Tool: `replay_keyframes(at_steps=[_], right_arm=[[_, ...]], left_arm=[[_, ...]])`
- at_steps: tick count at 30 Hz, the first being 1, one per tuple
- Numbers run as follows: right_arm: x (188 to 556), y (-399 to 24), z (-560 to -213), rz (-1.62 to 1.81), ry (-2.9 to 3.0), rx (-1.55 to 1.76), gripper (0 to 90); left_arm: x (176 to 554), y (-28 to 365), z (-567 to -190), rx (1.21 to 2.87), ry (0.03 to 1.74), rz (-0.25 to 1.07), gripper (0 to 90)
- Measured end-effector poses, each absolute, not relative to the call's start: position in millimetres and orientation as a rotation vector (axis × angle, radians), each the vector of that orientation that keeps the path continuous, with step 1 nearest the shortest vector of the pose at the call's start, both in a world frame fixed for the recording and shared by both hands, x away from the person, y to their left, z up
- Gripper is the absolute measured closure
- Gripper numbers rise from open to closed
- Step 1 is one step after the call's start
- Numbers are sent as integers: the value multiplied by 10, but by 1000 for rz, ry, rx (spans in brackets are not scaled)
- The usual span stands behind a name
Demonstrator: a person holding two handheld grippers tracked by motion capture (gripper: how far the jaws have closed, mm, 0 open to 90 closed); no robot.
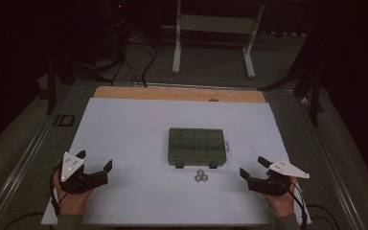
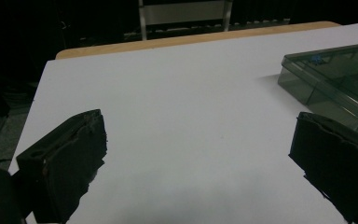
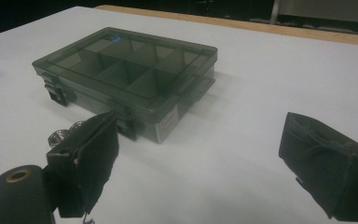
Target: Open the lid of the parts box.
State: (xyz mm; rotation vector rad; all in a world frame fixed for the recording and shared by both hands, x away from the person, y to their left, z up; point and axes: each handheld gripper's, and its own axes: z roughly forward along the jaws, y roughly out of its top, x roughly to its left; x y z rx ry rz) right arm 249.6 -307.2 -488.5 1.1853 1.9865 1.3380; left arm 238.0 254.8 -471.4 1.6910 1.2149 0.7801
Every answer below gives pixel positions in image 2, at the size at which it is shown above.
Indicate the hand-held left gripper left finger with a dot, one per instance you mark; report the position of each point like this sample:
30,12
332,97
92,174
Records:
65,161

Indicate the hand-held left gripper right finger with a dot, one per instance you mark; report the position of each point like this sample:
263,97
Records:
338,161

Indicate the transparent grey compartment box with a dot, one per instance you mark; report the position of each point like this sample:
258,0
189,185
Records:
332,81

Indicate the small blue part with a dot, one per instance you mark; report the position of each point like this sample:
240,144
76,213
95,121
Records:
316,58

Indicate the white table board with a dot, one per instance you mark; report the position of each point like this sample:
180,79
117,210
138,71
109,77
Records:
183,118

